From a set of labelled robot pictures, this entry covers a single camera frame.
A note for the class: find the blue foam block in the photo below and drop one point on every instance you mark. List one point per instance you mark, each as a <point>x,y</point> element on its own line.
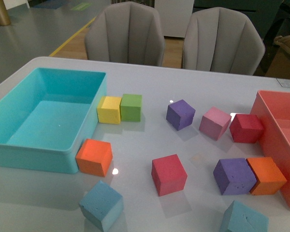
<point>240,218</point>
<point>102,206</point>

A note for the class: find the blue white label sticker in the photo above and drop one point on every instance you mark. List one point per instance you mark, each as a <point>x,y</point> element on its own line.
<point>284,82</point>

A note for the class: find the orange foam block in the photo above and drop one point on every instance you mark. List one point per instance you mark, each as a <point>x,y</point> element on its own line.
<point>269,177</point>
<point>94,157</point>

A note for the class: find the near purple foam block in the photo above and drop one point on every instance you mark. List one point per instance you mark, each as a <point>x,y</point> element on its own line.
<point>234,176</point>

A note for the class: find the purple foam block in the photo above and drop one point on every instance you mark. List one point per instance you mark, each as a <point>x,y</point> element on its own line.
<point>234,176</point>
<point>180,114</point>

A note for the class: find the grey chair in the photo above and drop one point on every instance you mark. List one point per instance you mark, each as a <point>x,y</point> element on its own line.
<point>126,32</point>
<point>222,40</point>

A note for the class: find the dark red foam block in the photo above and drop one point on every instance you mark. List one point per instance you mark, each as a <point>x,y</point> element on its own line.
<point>246,128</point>

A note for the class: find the yellow foam block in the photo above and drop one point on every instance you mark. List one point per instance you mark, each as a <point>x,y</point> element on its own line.
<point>108,110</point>

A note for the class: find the pink plastic bin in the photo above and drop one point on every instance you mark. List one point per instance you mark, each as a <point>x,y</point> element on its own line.
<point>273,109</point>

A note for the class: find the green foam block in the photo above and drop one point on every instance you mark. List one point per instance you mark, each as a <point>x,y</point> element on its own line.
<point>131,107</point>

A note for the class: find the far purple foam block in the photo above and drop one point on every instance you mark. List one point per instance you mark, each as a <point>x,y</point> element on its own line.
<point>180,114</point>

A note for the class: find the left orange foam block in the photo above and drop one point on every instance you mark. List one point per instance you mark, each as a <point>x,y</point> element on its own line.
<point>94,157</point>

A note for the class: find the front red foam block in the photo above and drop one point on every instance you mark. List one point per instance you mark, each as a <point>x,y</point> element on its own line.
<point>168,174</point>

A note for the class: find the white cabinet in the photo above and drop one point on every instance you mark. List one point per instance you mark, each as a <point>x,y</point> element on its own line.
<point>174,16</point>

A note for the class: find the turquoise plastic bin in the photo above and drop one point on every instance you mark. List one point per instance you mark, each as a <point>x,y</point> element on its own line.
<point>47,116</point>

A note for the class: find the right grey chair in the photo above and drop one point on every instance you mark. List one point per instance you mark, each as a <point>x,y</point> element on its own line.
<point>222,40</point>

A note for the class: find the left grey chair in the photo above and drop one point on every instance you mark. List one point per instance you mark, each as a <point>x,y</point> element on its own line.
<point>126,32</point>

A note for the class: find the right orange foam block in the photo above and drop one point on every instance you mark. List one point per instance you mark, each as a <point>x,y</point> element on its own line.
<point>269,177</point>

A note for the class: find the pink foam block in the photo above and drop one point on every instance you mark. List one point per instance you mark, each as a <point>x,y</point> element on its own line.
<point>214,123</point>

